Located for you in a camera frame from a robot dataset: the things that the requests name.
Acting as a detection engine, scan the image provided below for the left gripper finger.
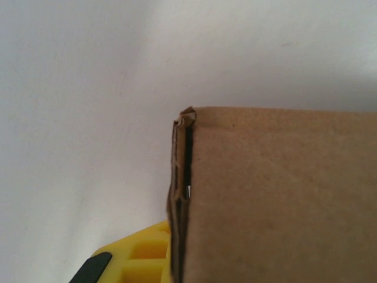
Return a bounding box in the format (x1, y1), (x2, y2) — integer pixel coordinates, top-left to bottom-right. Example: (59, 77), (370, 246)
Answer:
(69, 219), (172, 283)

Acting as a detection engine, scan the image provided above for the brown cardboard box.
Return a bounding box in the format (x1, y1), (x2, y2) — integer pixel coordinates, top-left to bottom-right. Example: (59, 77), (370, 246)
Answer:
(165, 105), (377, 283)

